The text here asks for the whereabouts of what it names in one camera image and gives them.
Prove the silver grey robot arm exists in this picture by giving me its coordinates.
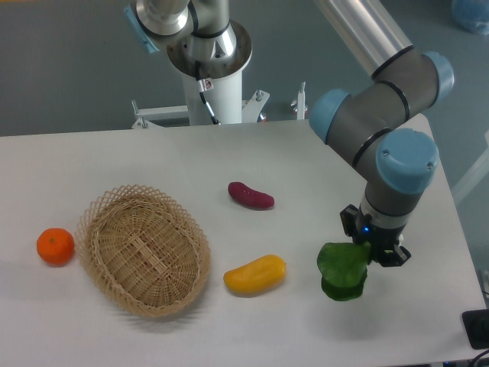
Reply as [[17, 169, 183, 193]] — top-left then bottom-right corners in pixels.
[[125, 1, 454, 267]]

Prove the orange tangerine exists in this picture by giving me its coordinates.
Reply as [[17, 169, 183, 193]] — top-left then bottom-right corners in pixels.
[[36, 228, 75, 266]]

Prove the black cable on pedestal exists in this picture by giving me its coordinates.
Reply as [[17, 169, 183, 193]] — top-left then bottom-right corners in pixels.
[[193, 60, 222, 126]]

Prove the yellow mango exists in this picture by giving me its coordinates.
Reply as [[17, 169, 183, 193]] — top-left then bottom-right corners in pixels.
[[223, 255, 287, 296]]

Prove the black device at table edge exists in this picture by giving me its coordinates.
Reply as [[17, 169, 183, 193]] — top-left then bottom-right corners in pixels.
[[461, 309, 488, 349]]

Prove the purple sweet potato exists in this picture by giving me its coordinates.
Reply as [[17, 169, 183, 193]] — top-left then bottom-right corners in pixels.
[[228, 182, 275, 209]]

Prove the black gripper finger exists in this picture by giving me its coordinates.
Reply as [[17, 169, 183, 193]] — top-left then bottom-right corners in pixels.
[[380, 246, 411, 267], [340, 204, 358, 244]]

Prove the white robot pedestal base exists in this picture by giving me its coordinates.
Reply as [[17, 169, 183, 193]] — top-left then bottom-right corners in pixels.
[[131, 21, 270, 128]]

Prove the woven wicker basket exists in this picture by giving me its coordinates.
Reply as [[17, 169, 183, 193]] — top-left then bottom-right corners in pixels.
[[74, 185, 211, 317]]

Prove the green leafy vegetable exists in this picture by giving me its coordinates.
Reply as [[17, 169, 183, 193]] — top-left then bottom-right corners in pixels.
[[316, 242, 371, 301]]

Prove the blue plastic bag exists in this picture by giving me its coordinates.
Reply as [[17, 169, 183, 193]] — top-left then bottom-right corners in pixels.
[[451, 0, 488, 36]]

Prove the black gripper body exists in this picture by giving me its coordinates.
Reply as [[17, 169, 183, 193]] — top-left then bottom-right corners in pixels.
[[356, 212, 404, 264]]

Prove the white frame bar right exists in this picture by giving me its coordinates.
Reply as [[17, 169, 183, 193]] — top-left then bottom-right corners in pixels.
[[451, 131, 489, 206]]

